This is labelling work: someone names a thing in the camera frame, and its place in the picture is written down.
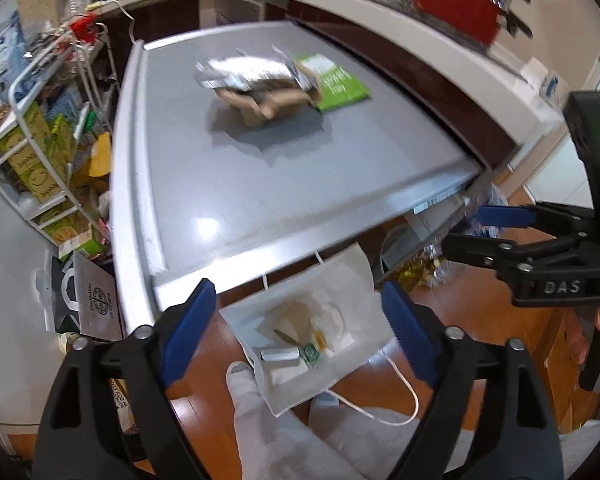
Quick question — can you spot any stack of yellow boxes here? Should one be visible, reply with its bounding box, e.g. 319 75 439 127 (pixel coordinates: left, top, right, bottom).
0 102 106 256

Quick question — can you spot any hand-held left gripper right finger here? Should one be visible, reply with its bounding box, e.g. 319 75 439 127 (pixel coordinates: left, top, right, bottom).
380 280 566 480

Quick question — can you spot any red cooking pot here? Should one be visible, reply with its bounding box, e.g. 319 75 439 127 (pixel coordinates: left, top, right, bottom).
412 0 503 48

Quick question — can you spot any brown paper scrap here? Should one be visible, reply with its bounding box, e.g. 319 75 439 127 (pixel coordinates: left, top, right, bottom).
272 302 322 346

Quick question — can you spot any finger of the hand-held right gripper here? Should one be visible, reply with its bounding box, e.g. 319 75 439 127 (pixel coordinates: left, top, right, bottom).
442 232 598 273
477 201 597 236

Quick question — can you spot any yellow plastic bag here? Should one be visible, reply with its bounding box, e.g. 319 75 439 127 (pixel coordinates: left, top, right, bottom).
75 132 113 186

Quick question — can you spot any person's left leg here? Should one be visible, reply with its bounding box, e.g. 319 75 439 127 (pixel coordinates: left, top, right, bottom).
225 360 331 480

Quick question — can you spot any green and white packet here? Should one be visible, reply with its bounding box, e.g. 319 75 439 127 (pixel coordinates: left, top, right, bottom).
295 54 371 113

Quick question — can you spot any white paper bag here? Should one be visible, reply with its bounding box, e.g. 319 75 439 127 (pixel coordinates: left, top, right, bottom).
219 242 420 427

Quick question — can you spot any brown paper bag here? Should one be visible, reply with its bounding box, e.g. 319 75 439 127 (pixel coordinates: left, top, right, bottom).
215 77 323 128

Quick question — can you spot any white power cable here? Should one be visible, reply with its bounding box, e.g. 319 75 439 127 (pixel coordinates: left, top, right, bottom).
115 2 138 43

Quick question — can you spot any white metal storage rack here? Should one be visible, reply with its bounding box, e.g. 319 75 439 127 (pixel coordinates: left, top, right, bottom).
0 30 121 241

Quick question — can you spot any clear plastic sachet packet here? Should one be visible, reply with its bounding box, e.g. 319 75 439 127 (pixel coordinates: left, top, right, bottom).
194 47 301 92

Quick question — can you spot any blue coffee bag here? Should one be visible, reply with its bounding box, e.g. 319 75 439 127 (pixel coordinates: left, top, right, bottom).
0 10 23 91

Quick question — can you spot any red plastic container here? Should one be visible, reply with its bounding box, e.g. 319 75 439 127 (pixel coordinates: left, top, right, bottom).
70 15 98 41

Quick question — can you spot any grey printed paper bag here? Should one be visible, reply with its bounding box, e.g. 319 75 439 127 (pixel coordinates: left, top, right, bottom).
80 252 128 341

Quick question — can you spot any white paper card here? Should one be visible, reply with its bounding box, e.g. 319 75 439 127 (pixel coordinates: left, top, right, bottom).
522 57 551 83

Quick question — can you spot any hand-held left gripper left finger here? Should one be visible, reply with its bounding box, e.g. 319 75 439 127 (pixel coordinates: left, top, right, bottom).
32 277 218 480

